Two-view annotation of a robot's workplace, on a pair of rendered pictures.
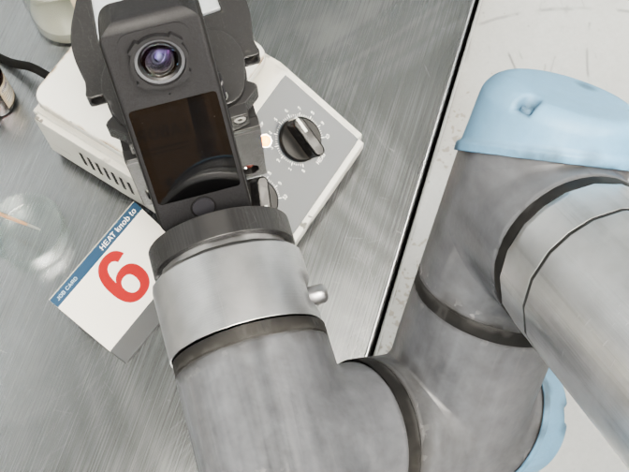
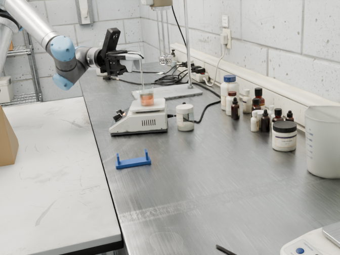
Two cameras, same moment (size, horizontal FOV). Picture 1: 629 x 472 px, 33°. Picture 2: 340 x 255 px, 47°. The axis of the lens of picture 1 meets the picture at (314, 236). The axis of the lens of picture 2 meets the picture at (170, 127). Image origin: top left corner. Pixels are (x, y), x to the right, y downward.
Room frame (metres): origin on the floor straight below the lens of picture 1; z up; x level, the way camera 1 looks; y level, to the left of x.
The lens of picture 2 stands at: (1.49, -0.55, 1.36)
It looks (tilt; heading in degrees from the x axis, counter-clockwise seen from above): 20 degrees down; 147
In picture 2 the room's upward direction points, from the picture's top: 5 degrees counter-clockwise
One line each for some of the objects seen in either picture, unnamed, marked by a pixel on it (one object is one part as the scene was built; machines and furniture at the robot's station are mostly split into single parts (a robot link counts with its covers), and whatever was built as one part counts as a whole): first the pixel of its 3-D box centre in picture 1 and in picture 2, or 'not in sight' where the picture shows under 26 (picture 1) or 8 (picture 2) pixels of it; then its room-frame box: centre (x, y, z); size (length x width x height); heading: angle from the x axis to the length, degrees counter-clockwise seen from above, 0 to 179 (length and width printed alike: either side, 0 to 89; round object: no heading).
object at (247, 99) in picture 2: not in sight; (247, 100); (0.48, 0.46, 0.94); 0.03 x 0.03 x 0.09
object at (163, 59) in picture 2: not in sight; (163, 35); (0.01, 0.42, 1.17); 0.07 x 0.07 x 0.25
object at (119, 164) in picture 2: not in sight; (132, 158); (0.58, -0.09, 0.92); 0.10 x 0.03 x 0.04; 67
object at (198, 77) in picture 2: not in sight; (191, 71); (-0.22, 0.74, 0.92); 0.40 x 0.06 x 0.04; 161
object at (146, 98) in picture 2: not in sight; (146, 95); (0.37, 0.10, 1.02); 0.06 x 0.05 x 0.08; 138
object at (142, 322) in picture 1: (129, 282); not in sight; (0.22, 0.13, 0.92); 0.09 x 0.06 x 0.04; 142
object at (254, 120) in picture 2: not in sight; (254, 121); (0.64, 0.33, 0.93); 0.03 x 0.03 x 0.07
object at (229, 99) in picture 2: not in sight; (232, 102); (0.46, 0.41, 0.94); 0.05 x 0.05 x 0.09
